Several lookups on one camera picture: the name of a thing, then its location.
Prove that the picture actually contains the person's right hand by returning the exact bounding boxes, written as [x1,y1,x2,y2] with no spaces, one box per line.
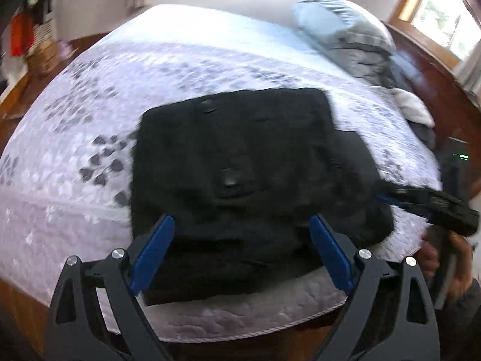
[416,231,477,301]

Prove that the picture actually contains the white curtain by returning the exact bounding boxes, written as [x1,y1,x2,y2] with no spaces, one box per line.
[453,54,481,98]

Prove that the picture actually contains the cardboard box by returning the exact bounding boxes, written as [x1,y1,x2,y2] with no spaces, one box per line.
[24,41,61,68]

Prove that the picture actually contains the grey folded comforter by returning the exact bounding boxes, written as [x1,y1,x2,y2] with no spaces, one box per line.
[327,41,399,87]

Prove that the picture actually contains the white wire clothes rack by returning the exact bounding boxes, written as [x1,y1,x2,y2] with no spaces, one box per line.
[32,19,57,51]

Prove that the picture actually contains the light grey pillow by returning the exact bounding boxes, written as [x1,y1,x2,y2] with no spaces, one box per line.
[291,0,395,51]

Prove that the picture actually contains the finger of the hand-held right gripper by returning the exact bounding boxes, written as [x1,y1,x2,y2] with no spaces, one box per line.
[376,185,438,221]

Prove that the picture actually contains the black pants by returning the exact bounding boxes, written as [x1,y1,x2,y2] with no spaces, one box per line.
[130,87,395,307]

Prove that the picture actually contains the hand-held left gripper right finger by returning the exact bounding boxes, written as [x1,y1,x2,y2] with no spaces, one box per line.
[309,213,440,361]

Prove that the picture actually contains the wooden headboard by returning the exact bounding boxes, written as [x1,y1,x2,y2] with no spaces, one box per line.
[387,24,481,211]

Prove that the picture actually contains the window beside headboard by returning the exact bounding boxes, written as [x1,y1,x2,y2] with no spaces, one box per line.
[389,0,481,68]

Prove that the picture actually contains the person's right forearm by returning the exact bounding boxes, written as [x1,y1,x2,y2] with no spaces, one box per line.
[438,276,481,361]

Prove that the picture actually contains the white fleece blanket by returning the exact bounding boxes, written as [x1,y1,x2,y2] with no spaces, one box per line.
[393,88,436,126]

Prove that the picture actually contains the red hanging garment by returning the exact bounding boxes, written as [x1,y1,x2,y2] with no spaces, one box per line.
[9,13,32,57]

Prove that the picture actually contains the bed with white mattress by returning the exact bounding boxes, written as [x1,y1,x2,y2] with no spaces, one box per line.
[0,4,444,347]

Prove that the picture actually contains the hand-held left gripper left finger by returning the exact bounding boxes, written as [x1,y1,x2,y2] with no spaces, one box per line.
[44,214,176,361]

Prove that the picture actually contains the grey floral quilted bedspread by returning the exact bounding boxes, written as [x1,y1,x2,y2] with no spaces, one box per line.
[0,39,442,337]

